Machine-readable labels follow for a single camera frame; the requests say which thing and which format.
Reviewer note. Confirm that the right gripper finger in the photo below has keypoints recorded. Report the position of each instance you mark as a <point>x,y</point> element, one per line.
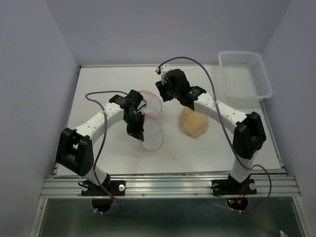
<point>170,93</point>
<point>162,88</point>

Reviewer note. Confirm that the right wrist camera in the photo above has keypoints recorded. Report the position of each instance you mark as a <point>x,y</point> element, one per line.
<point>162,71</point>

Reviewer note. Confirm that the white plastic basket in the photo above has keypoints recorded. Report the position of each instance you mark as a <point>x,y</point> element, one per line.
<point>244,76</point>

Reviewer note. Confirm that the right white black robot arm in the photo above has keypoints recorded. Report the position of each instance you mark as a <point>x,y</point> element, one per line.
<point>247,129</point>

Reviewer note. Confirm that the white mesh laundry bag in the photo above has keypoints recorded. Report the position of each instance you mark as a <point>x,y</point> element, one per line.
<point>153,135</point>

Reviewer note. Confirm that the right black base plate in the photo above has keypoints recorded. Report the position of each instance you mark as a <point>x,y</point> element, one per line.
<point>226,187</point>

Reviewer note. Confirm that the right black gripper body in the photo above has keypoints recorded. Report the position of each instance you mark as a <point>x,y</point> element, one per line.
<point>167,84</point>

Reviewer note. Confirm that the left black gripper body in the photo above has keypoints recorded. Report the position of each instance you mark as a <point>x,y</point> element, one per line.
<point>128,117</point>

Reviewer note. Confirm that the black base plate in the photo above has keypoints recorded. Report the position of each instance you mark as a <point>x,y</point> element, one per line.
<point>114,187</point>
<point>226,187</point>

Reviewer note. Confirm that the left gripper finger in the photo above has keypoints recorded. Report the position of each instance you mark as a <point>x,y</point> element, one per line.
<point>139,130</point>
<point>131,129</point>

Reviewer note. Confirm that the beige bra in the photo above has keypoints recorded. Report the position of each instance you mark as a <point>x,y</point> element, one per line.
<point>192,123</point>

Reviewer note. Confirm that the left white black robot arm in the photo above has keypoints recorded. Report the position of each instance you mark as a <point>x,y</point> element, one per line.
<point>75,148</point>

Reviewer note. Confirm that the aluminium frame rail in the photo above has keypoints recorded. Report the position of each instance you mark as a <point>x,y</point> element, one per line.
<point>178,186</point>

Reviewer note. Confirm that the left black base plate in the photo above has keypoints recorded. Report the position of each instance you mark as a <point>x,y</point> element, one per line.
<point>114,187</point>

